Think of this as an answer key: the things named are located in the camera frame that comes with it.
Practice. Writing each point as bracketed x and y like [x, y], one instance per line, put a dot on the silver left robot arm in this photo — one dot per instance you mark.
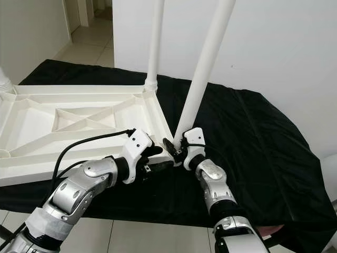
[79, 192]

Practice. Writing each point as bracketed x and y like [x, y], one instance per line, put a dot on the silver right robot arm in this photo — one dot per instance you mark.
[213, 182]

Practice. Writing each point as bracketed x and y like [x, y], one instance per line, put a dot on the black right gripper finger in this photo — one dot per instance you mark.
[170, 147]

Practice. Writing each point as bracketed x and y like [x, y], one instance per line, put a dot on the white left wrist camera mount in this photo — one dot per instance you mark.
[137, 142]

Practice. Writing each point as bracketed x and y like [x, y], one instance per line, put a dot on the black metal table leg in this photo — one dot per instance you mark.
[276, 241]

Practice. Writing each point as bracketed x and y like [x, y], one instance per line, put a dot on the white plastic table top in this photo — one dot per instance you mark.
[42, 126]

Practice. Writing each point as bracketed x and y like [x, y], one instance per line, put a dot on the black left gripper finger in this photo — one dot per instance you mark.
[155, 151]
[161, 167]

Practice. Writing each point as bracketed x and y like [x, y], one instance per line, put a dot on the black table cloth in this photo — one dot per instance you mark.
[284, 158]

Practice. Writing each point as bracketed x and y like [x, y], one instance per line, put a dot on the pink cloth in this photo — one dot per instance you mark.
[268, 230]

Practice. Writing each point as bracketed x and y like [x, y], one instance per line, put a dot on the white door frame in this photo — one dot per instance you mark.
[81, 10]

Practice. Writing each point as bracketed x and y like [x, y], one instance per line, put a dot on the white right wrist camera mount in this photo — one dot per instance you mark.
[195, 138]

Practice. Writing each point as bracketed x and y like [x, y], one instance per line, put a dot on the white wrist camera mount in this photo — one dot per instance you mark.
[137, 142]
[195, 138]

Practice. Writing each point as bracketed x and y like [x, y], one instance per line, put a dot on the white rounded appliance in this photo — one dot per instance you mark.
[331, 179]

